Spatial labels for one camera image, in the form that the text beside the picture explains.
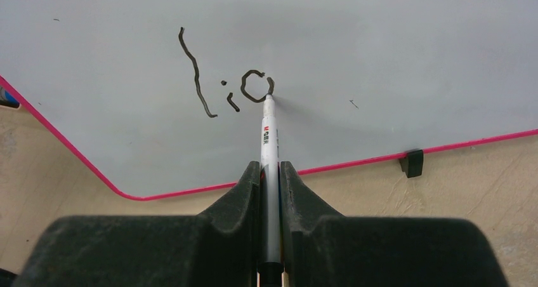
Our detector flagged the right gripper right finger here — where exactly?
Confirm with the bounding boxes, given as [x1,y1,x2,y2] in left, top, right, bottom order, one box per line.
[280,161,508,286]

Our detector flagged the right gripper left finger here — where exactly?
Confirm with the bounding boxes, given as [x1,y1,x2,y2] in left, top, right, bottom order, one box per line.
[15,162,260,286]

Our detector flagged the white whiteboard marker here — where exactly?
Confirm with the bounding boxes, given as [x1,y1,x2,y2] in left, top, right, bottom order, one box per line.
[258,95,284,286]

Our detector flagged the pink-framed whiteboard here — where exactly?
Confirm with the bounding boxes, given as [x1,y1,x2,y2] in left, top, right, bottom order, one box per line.
[1,0,537,200]

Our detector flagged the left black whiteboard foot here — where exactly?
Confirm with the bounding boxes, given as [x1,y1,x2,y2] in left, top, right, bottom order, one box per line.
[399,149,424,178]

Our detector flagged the blue small item in tray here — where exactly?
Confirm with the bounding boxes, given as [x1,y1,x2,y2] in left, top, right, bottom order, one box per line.
[0,87,20,109]

